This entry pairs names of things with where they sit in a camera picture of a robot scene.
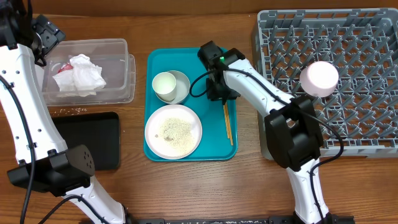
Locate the black plastic tray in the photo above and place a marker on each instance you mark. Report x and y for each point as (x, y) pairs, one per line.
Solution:
(99, 132)

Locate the large white plate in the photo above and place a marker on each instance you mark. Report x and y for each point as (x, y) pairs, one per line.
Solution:
(173, 132)

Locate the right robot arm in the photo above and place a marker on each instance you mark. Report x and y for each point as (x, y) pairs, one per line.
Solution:
(293, 134)

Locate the teal serving tray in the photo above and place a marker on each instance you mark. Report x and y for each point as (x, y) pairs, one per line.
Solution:
(214, 145)

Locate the scattered rice grains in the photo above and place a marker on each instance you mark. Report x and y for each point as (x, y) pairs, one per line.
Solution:
(68, 111)

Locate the grey bowl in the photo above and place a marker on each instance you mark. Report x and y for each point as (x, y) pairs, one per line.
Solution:
(182, 88)

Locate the white paper cup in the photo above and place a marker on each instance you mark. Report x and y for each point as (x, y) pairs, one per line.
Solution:
(164, 84)

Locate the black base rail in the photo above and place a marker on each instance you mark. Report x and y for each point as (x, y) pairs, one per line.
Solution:
(291, 219)

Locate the grey dishwasher rack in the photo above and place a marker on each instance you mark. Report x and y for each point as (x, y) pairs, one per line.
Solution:
(361, 112)

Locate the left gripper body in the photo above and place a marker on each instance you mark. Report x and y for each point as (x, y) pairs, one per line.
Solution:
(48, 34)

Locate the clear plastic waste bin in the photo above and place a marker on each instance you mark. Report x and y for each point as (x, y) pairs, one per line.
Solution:
(118, 71)

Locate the red foil wrapper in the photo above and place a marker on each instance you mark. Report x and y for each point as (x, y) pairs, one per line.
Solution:
(66, 66)

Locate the white napkin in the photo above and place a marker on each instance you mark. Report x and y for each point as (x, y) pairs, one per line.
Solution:
(86, 75)
(73, 85)

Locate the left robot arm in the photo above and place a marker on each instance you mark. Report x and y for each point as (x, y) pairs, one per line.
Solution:
(45, 162)

